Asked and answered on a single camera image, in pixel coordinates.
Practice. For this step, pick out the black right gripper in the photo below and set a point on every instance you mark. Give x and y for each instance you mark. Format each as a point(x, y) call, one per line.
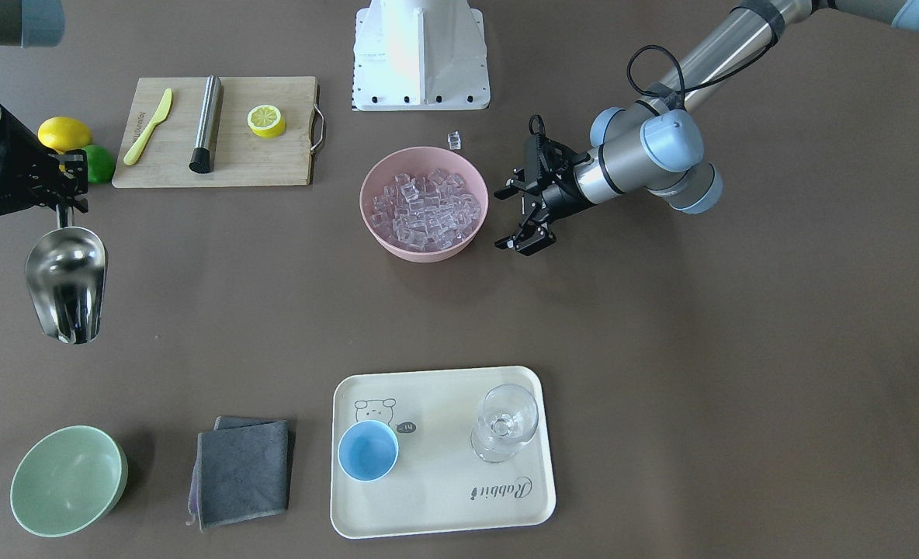
point(11, 168)

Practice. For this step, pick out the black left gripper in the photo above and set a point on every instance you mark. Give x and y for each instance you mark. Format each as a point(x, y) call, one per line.
point(562, 199)

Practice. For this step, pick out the steel ice scoop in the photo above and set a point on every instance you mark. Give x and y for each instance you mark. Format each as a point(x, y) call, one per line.
point(66, 273)

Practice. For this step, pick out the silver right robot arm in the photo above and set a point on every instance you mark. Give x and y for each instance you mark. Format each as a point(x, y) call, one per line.
point(31, 24)

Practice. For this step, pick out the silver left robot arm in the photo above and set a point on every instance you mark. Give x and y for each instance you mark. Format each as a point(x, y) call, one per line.
point(655, 145)

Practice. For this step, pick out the pile of clear ice cubes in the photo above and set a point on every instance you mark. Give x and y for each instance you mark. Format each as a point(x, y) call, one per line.
point(424, 213)

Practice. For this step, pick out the loose clear ice cube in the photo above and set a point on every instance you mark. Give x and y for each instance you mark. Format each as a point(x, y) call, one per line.
point(454, 140)

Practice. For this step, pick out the blue cup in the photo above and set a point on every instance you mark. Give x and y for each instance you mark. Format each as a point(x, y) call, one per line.
point(368, 451)

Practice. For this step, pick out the green lime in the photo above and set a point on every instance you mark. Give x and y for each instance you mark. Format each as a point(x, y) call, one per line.
point(100, 164)

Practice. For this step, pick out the upper yellow lemon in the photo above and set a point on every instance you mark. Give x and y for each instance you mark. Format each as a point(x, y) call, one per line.
point(64, 133)

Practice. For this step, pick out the yellow plastic knife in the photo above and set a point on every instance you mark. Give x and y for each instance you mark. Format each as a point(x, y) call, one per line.
point(159, 116)

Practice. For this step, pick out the pink bowl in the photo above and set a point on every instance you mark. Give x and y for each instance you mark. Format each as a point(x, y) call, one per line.
point(421, 161)

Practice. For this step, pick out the steel muddler black tip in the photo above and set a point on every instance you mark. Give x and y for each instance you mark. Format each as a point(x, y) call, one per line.
point(202, 155)

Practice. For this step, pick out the bamboo cutting board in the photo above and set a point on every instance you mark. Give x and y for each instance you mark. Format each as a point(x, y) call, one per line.
point(240, 158)

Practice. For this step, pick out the half lemon slice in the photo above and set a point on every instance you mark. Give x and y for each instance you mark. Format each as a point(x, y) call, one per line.
point(266, 121)

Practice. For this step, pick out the clear wine glass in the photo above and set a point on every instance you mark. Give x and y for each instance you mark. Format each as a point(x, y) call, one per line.
point(507, 420)

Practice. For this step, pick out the cream serving tray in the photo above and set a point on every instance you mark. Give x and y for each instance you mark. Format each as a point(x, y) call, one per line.
point(438, 484)

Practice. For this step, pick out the green bowl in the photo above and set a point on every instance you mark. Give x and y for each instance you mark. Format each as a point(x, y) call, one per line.
point(67, 481)

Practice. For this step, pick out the grey folded cloth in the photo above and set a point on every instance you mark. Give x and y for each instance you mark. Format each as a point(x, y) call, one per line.
point(242, 471)

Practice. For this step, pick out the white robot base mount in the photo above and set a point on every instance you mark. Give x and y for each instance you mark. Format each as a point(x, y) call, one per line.
point(420, 56)

